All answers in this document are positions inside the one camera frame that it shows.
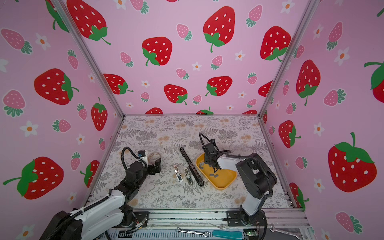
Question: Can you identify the yellow plastic tray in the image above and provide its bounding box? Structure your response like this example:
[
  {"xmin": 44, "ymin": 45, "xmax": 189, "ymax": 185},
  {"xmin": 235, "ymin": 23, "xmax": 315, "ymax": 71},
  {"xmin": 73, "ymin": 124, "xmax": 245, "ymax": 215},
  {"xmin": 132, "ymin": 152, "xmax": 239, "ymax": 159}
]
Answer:
[{"xmin": 196, "ymin": 154, "xmax": 237, "ymax": 190}]

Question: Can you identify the black stapler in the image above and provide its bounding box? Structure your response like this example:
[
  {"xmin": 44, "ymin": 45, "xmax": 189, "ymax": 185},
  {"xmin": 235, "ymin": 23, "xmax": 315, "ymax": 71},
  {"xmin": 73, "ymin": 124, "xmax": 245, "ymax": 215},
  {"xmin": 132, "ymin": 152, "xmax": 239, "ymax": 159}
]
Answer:
[{"xmin": 180, "ymin": 148, "xmax": 205, "ymax": 187}]

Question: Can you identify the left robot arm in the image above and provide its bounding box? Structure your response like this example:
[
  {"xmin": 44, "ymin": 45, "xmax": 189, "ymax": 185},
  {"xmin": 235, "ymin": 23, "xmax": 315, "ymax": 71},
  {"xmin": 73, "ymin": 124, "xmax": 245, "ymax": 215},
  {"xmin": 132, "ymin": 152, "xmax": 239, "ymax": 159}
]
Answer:
[{"xmin": 40, "ymin": 151, "xmax": 161, "ymax": 240}]

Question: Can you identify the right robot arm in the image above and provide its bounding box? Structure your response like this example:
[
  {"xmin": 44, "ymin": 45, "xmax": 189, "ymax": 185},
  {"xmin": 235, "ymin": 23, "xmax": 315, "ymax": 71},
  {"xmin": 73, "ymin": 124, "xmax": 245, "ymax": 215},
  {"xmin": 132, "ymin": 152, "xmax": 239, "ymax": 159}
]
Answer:
[{"xmin": 199, "ymin": 133, "xmax": 278, "ymax": 226}]

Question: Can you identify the clear tape roll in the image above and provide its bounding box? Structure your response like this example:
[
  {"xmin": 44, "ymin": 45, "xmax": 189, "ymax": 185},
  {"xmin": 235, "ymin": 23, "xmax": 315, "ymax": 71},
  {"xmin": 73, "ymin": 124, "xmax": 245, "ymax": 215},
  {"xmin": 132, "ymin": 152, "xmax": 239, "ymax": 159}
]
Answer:
[{"xmin": 148, "ymin": 152, "xmax": 162, "ymax": 165}]

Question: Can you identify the silver wrench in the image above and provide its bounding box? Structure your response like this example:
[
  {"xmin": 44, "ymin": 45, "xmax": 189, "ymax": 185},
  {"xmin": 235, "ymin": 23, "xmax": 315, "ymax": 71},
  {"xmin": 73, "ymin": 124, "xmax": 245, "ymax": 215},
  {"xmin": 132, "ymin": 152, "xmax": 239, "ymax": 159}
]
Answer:
[
  {"xmin": 270, "ymin": 226, "xmax": 303, "ymax": 240},
  {"xmin": 176, "ymin": 228, "xmax": 211, "ymax": 238}
]

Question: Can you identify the teal handled tool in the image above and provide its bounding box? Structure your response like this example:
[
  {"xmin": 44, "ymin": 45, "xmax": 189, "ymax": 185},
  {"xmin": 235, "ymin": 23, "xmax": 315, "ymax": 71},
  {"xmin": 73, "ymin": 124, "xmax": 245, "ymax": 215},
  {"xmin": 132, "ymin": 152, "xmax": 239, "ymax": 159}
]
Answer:
[{"xmin": 212, "ymin": 230, "xmax": 243, "ymax": 240}]

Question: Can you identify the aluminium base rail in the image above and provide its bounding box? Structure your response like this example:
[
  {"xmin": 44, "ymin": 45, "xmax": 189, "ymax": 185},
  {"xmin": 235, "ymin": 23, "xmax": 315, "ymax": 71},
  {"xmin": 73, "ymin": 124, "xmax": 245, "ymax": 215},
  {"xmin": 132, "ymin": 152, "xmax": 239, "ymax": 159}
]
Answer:
[{"xmin": 112, "ymin": 208, "xmax": 311, "ymax": 239}]

